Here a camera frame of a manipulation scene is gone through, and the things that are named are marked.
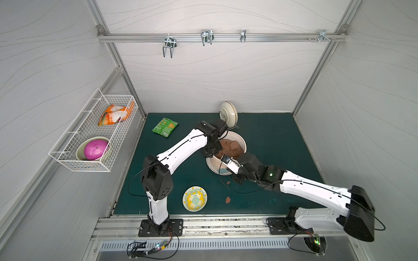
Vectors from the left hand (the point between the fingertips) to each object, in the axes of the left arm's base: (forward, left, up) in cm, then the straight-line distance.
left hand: (217, 154), depth 81 cm
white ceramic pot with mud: (+8, -9, -4) cm, 13 cm away
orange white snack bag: (+7, +46, +20) cm, 51 cm away
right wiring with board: (-34, -46, -17) cm, 59 cm away
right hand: (-6, -6, 0) cm, 8 cm away
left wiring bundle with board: (-39, +32, -16) cm, 53 cm away
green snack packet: (+28, +36, -13) cm, 47 cm away
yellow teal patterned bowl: (-18, +11, -15) cm, 26 cm away
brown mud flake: (-17, -6, -16) cm, 24 cm away
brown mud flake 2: (-9, -7, -14) cm, 18 cm away
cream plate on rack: (+29, -7, +1) cm, 29 cm away
